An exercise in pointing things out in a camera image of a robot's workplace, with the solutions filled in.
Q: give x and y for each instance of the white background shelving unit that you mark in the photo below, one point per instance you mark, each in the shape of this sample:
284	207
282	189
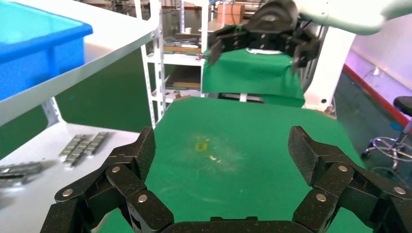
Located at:
180	59

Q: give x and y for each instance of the white shelf board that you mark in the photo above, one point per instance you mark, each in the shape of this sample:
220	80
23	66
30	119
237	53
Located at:
106	35
32	205

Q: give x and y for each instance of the green table cloth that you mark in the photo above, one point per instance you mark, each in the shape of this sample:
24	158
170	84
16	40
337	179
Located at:
241	144

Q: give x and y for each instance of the white upper shelf board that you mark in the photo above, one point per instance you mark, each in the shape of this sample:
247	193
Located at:
106	35

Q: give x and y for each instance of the green draped cloth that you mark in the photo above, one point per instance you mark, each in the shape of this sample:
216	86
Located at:
251	77

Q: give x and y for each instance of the notched metal strip part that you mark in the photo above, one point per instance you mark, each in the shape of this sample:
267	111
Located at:
22	168
80	152
16	180
98	143
71	145

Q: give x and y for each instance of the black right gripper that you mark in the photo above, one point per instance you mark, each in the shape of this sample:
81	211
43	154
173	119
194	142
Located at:
273	22

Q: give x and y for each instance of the white perforated shelf post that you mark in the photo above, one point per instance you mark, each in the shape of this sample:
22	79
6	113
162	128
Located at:
53	112
157	64

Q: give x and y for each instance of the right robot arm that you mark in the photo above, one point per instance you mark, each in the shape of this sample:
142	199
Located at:
347	16

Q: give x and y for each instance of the blue plastic bin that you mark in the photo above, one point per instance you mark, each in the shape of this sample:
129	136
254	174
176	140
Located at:
32	48

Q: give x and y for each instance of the brown cardboard box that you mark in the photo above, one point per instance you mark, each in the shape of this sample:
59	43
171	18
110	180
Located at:
230	14

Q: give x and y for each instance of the white upright column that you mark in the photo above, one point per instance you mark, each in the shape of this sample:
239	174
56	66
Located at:
328	70

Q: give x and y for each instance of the white lower shelf board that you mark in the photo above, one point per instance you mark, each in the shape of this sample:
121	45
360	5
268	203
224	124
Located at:
32	205

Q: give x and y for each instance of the black stool chrome base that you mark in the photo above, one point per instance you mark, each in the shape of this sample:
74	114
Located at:
404	104

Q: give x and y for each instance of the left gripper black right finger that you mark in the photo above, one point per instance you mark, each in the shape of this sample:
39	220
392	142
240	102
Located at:
347	193

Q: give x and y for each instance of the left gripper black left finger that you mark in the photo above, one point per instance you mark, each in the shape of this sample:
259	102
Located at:
128	183

